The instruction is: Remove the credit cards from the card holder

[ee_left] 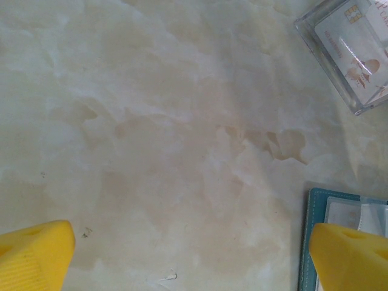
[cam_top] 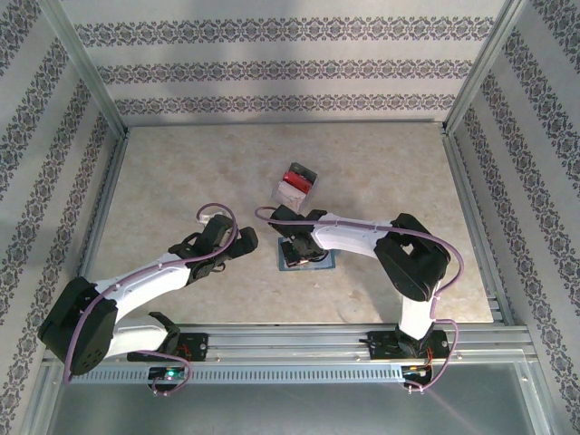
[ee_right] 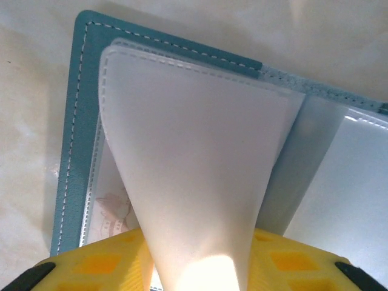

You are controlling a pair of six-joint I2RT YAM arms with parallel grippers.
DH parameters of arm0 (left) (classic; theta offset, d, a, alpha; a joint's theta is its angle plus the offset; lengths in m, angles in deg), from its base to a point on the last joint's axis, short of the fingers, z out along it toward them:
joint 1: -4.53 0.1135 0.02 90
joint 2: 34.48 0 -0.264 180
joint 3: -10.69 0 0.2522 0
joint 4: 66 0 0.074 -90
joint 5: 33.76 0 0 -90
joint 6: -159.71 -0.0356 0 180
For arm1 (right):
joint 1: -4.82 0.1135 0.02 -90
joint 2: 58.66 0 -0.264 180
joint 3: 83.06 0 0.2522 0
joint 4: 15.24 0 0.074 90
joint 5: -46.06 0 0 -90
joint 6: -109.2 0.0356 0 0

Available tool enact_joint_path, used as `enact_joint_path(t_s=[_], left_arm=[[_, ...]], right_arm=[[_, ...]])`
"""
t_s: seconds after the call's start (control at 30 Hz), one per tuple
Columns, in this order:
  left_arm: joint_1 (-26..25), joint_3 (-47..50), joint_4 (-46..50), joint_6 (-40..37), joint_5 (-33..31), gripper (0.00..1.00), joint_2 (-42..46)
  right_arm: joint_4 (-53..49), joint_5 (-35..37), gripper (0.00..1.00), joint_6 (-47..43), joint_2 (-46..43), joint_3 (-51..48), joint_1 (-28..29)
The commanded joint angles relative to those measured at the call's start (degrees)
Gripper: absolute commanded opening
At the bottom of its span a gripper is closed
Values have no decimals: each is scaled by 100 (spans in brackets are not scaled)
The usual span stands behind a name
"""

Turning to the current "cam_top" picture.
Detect blue card holder wallet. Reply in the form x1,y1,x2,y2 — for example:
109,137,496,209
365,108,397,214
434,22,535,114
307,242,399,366
276,235,337,272

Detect white card stack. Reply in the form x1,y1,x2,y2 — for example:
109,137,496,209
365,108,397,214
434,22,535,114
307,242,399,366
274,179,305,209

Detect clear acrylic card stand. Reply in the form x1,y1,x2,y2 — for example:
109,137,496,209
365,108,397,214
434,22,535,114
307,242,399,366
270,161,320,212

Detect red card stack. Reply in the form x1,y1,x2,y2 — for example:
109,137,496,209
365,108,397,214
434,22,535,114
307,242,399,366
283,170,314,194

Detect black card stack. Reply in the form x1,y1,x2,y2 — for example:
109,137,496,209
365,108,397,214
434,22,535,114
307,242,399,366
289,161,317,182

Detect grey metal sheet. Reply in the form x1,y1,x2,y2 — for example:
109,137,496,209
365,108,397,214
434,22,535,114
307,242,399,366
44,382,545,435

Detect aluminium mounting rail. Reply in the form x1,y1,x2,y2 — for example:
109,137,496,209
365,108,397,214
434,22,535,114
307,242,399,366
44,322,532,366

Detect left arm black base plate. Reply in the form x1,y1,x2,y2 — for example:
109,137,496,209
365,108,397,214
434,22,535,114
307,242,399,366
129,332,209,363

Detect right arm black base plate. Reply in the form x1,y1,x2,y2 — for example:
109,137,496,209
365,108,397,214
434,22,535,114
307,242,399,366
367,329,450,363

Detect grey slotted cable duct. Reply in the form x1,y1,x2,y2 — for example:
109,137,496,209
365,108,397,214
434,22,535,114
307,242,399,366
90,365,405,385

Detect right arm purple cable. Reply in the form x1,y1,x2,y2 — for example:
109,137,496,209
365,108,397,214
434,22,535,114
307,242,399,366
253,206,467,394

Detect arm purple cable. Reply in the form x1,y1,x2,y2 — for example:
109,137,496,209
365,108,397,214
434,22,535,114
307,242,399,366
63,202,239,396
253,206,467,394

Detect aluminium side rail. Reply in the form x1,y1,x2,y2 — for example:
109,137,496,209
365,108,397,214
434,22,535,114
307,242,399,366
441,129,517,326

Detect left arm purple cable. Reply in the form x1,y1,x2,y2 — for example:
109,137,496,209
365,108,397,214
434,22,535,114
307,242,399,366
63,202,239,396

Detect aluminium frame post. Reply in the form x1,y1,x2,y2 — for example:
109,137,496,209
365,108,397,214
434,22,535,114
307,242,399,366
441,0,536,137
38,0,131,137

